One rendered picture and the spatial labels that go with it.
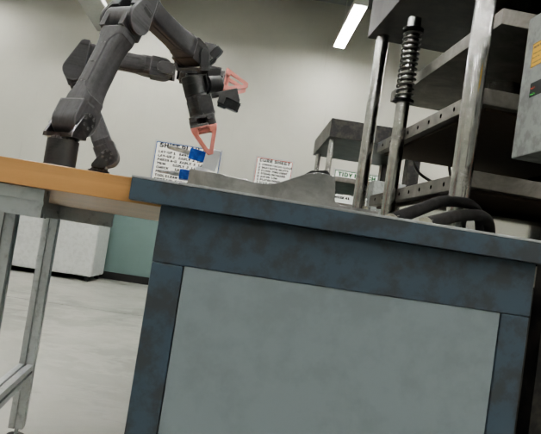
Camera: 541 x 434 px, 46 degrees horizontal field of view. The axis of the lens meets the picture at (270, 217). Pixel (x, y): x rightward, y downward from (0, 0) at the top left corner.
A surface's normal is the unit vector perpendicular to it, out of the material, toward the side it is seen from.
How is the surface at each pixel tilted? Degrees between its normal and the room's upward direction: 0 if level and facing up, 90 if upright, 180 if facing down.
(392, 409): 90
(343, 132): 90
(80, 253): 90
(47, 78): 90
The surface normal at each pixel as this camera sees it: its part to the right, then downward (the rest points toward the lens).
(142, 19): 0.87, 0.11
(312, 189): 0.11, -0.04
